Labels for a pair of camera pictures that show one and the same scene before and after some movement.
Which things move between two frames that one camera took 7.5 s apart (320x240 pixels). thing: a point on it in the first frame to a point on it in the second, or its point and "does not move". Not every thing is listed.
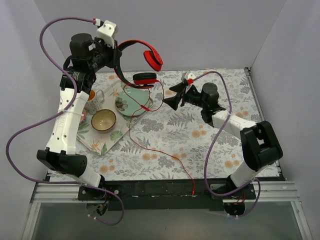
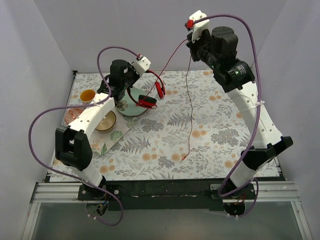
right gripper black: [183, 94] to [194, 50]
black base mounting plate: [166, 195] does not move
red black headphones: [153, 59] to [148, 102]
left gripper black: [116, 56] to [116, 92]
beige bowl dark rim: [103, 120] does not move
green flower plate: [133, 102] does not move
